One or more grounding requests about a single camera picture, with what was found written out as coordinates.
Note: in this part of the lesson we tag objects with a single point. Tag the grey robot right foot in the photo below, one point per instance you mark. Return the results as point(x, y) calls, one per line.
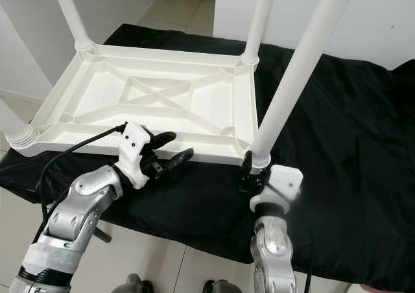
point(222, 286)

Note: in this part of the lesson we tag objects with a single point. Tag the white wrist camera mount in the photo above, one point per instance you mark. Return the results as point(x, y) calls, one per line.
point(135, 147)
point(285, 179)

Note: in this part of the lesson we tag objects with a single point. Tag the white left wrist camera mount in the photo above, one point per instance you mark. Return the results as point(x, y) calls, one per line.
point(135, 147)

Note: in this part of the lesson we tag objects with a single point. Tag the white plastic table top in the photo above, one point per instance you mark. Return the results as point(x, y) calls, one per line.
point(104, 98)

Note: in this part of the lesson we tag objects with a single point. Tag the black metal table leg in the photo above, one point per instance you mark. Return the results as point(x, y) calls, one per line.
point(102, 233)

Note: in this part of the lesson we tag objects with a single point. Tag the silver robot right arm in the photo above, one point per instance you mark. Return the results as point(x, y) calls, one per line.
point(273, 254)

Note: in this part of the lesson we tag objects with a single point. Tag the pink cushion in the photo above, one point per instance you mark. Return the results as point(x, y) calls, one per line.
point(379, 288)

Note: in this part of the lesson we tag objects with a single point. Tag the grey robot foot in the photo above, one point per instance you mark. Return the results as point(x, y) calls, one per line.
point(131, 284)
point(222, 286)

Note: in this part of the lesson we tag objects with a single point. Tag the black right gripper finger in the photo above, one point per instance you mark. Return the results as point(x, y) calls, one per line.
point(247, 167)

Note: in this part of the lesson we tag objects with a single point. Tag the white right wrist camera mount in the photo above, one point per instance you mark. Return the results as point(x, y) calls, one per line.
point(285, 179)

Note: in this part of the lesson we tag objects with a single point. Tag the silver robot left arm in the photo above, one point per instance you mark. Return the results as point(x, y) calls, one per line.
point(78, 212)

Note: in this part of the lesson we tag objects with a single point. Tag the grey robot left foot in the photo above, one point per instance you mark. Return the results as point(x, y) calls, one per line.
point(131, 284)

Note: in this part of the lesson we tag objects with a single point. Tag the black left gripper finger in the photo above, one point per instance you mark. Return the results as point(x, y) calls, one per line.
point(178, 159)
point(163, 138)

